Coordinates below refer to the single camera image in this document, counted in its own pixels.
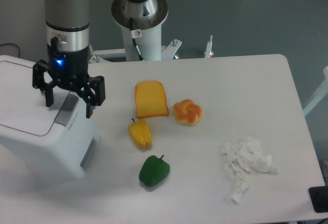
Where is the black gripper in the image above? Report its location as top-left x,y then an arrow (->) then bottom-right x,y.
32,47 -> 106,118

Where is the white trash can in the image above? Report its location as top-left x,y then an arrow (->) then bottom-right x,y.
1,55 -> 99,178

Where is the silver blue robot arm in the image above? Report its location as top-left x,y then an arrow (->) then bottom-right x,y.
32,0 -> 168,117

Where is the orange toast slice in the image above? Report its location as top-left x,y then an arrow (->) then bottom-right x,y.
134,80 -> 169,118

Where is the yellow bell pepper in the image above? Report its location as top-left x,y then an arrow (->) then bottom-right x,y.
128,118 -> 152,149

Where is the green bell pepper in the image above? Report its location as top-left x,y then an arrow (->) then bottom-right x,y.
139,155 -> 171,188

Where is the knotted bread roll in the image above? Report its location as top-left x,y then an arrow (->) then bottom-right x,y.
173,99 -> 203,127

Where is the crumpled white tissue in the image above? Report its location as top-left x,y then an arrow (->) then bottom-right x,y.
220,137 -> 278,204

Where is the black device at edge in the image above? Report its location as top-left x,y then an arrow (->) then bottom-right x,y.
309,186 -> 327,213

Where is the black floor cable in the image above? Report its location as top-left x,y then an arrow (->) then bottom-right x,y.
0,43 -> 21,58

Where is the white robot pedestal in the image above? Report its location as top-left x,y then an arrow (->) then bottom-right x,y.
89,25 -> 182,62

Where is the white clamp post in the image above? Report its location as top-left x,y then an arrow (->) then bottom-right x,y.
204,35 -> 214,58

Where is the white table leg frame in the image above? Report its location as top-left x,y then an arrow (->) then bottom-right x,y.
303,66 -> 327,116

